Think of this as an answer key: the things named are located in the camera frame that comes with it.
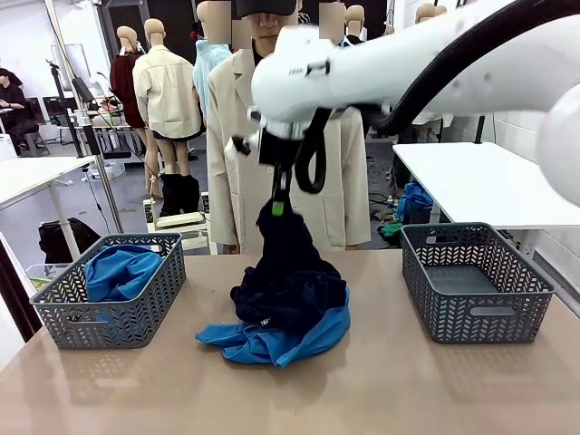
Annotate black tripod with monitor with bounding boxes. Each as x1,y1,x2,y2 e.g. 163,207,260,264
44,57,87,159

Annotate green printed box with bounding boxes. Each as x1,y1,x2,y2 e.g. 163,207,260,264
25,264,63,294

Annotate blue bag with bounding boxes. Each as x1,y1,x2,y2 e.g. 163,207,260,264
397,180,435,226

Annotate dark navy garment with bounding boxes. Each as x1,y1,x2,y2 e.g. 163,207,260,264
229,198,349,335

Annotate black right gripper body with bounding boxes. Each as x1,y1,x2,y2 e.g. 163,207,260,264
258,130,303,169

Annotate black cap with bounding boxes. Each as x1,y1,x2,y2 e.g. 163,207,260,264
234,0,298,19

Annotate mannequin in cream jacket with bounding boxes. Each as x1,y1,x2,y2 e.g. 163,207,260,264
131,17,205,200

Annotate small black monitor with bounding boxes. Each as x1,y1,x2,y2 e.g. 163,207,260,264
71,76,94,105

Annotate mannequin in dark red dress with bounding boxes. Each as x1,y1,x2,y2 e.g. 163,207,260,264
110,24,147,131

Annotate person in beige blazer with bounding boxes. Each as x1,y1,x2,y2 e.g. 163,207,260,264
206,0,372,255

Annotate seated person in black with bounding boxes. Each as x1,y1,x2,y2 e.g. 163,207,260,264
0,67,40,153

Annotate mannequin in white shirt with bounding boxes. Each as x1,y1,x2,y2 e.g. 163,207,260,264
415,2,439,29

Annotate mannequin in light blue shirt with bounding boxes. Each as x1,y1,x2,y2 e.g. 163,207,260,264
192,0,235,123

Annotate green cloth pile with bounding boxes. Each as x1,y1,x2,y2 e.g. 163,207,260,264
378,219,404,241

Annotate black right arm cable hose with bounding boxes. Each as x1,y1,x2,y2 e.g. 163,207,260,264
293,0,545,195

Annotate white table with white leg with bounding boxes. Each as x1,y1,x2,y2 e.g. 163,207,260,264
0,155,99,259

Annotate mannequin in blue collared shirt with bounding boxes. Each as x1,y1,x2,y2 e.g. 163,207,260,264
316,2,350,42

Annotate black trousers on stand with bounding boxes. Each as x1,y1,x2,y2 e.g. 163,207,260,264
159,172,201,218

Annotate person's left forearm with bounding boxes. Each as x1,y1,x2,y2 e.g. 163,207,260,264
346,180,372,249

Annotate black bag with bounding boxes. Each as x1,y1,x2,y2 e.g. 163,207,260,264
38,217,103,265

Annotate blue garment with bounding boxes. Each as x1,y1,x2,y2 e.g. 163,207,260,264
194,289,353,371
83,244,163,304

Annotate mannequin in black clothes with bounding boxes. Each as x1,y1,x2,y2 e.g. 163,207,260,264
344,4,367,45

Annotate grey plastic lattice basket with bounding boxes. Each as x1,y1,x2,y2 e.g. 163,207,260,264
400,221,556,345
29,232,188,351

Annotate white mannequin base platform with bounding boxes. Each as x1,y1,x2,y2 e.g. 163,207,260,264
142,192,212,250

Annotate silver metal stand pole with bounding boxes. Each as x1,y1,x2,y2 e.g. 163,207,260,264
43,0,124,236

